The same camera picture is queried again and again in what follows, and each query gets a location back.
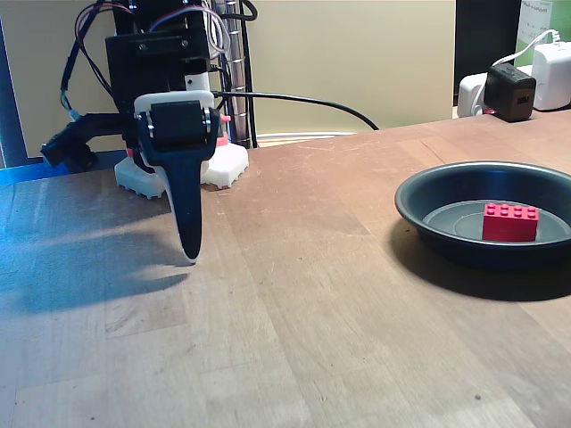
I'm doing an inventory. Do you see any red lego block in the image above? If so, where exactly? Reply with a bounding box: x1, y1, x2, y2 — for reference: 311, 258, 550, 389
481, 202, 540, 243

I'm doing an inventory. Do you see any dark round metal bin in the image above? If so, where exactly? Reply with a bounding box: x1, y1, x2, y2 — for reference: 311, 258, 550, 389
394, 160, 571, 271

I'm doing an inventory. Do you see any chrome metal pole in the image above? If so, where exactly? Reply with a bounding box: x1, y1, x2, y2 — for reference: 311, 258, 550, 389
213, 0, 260, 149

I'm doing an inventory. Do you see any blue tape strip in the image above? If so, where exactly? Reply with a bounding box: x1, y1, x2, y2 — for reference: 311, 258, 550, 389
0, 162, 68, 185

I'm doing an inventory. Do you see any dark monitor panel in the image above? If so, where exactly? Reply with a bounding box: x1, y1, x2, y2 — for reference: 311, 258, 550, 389
454, 0, 522, 108

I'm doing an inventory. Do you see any black power adapter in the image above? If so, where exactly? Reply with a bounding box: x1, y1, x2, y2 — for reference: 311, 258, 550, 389
484, 62, 537, 122

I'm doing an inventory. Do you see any white power adapter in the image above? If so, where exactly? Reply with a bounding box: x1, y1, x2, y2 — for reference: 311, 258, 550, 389
532, 40, 571, 112

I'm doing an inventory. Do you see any green and white paper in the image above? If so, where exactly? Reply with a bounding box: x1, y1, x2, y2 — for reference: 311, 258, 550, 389
515, 0, 571, 68

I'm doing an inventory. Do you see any black camera cable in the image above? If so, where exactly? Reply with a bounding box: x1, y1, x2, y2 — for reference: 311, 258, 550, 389
60, 39, 86, 121

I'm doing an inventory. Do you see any thick black cable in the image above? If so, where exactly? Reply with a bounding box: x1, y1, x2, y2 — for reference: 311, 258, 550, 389
211, 90, 380, 131

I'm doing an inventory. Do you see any dark vertical frame post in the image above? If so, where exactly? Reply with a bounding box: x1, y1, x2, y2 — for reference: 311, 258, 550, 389
0, 17, 28, 169

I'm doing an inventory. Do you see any white wall plug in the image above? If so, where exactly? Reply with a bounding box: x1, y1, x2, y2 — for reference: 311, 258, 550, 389
457, 72, 490, 118

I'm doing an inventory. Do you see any white charger cable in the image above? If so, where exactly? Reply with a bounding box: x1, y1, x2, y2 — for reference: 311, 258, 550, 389
492, 29, 562, 68

